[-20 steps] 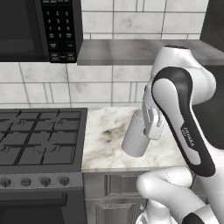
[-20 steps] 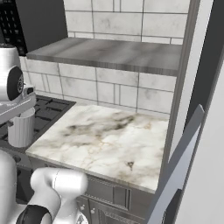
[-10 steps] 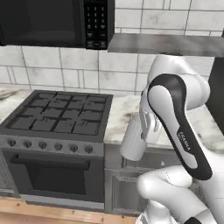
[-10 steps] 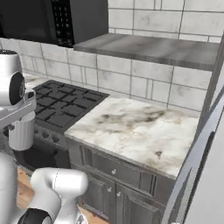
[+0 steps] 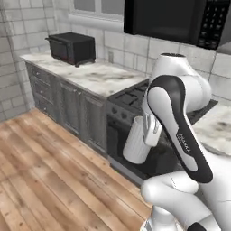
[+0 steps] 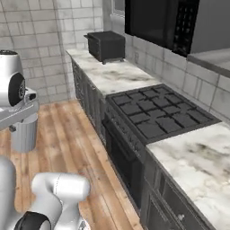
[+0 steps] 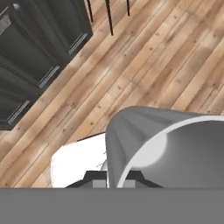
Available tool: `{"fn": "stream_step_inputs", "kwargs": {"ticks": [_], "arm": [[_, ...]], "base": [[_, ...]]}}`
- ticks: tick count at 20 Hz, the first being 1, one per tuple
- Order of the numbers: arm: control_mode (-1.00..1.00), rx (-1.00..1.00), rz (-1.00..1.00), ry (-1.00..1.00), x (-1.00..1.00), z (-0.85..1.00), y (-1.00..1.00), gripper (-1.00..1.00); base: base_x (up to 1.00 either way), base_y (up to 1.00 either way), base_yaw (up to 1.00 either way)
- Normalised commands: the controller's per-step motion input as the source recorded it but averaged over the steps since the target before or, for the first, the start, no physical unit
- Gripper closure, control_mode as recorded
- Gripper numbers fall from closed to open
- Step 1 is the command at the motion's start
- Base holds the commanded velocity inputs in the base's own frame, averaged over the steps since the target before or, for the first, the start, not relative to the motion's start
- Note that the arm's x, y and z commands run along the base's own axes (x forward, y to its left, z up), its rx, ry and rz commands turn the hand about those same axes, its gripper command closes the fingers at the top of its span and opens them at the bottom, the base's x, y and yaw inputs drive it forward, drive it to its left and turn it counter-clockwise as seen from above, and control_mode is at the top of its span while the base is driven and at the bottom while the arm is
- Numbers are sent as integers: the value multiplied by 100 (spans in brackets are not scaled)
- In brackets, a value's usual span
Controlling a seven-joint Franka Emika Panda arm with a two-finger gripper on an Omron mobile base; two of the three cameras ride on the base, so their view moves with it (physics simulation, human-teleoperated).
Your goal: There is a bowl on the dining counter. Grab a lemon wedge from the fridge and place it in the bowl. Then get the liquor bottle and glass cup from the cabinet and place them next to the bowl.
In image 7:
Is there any white rounded block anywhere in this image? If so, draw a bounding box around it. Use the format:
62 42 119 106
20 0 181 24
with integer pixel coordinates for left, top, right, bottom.
50 132 109 189

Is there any thin black stool leg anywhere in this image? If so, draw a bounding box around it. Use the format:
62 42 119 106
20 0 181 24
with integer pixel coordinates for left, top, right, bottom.
86 0 95 24
105 0 115 37
125 0 131 18

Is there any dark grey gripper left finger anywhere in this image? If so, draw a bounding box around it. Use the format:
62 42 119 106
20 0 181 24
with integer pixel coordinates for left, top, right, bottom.
65 170 108 189

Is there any dark cupboard run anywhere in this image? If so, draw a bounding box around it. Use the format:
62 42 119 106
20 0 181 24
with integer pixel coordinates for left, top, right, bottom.
0 0 95 131

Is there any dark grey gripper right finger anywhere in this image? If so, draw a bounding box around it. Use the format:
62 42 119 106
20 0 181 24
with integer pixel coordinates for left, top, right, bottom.
117 170 165 189

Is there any grey round cylinder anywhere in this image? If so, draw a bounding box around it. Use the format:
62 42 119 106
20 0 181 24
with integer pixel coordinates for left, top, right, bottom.
104 106 224 189

